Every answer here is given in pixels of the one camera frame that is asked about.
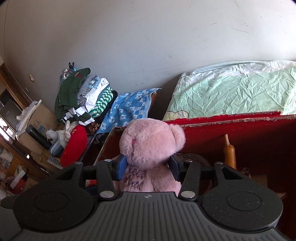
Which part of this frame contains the pink teddy bear plush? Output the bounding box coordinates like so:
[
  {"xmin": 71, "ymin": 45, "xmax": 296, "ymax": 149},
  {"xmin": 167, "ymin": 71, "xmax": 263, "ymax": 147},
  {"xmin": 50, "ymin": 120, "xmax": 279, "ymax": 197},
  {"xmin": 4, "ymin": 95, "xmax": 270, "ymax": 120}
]
[{"xmin": 114, "ymin": 118, "xmax": 186, "ymax": 194}]

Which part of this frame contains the red plush cushion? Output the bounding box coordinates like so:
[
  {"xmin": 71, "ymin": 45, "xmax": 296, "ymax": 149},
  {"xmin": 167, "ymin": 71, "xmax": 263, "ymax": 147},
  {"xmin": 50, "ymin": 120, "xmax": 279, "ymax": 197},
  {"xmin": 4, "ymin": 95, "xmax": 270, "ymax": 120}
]
[{"xmin": 60, "ymin": 125, "xmax": 87, "ymax": 168}]

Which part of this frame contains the brown wooden bottle-shaped toy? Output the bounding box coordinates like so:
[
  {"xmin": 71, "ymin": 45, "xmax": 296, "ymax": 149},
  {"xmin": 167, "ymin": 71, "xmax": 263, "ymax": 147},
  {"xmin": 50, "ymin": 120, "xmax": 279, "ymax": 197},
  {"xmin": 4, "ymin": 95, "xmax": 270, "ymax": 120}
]
[{"xmin": 223, "ymin": 134, "xmax": 237, "ymax": 169}]

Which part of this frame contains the blue floral towel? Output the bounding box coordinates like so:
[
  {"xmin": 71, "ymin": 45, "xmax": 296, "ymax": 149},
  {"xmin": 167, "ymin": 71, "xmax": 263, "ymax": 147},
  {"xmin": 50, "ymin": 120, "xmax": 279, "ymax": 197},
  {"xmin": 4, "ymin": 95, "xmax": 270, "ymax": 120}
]
[{"xmin": 97, "ymin": 88, "xmax": 159, "ymax": 133}]

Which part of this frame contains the pile of folded clothes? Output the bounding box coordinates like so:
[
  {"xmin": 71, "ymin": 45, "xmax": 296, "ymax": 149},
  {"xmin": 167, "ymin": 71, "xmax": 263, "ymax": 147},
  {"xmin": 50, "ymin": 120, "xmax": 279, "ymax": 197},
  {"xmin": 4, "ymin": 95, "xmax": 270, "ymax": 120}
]
[{"xmin": 55, "ymin": 67, "xmax": 117, "ymax": 126}]

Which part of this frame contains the red cardboard box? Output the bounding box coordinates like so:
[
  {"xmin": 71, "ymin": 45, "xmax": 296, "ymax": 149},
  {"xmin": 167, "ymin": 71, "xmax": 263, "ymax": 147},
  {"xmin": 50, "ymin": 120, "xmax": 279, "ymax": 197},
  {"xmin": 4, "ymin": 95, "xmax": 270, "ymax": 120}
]
[{"xmin": 97, "ymin": 113, "xmax": 295, "ymax": 191}]

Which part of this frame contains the brown cardboard box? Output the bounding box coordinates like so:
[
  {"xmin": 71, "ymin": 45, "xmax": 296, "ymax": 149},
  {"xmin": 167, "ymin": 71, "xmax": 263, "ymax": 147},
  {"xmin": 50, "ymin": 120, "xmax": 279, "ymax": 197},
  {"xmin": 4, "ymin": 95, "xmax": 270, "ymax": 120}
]
[{"xmin": 18, "ymin": 103, "xmax": 59, "ymax": 156}]

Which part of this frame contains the wooden shelf cabinet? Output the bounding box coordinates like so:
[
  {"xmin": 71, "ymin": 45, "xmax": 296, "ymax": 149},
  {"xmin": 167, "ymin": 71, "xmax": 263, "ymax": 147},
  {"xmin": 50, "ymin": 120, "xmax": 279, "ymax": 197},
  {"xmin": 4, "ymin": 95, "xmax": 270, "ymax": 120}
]
[{"xmin": 1, "ymin": 63, "xmax": 49, "ymax": 181}]

